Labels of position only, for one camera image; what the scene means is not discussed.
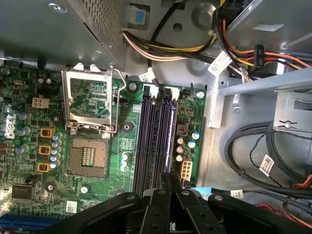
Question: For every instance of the metal socket cover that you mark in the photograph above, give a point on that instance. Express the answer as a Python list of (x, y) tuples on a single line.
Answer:
[(65, 97)]

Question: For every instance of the metal locking lever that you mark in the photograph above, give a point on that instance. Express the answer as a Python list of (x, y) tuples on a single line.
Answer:
[(117, 109)]

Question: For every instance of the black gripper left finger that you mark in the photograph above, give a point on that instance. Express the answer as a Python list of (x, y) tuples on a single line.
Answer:
[(156, 214)]

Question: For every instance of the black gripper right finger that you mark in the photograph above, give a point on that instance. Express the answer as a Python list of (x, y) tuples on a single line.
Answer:
[(195, 214)]

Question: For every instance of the black PC case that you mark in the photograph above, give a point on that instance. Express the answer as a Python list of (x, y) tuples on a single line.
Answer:
[(217, 158)]

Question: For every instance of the blue expansion slot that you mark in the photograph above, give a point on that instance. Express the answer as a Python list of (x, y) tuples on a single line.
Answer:
[(24, 220)]

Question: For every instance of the grey metal drive cage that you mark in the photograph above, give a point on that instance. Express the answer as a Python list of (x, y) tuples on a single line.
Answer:
[(256, 85)]

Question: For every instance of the black RAM slot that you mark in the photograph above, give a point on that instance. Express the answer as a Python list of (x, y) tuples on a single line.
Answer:
[(151, 136), (143, 136), (161, 136), (175, 94)]

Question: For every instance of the CPU socket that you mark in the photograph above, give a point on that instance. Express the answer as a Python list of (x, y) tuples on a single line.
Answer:
[(87, 157)]

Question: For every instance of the grey power supply unit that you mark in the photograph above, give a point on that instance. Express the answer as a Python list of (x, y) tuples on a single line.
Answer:
[(48, 31)]

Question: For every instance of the green motherboard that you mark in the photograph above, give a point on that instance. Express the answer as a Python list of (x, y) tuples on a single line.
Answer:
[(117, 146)]

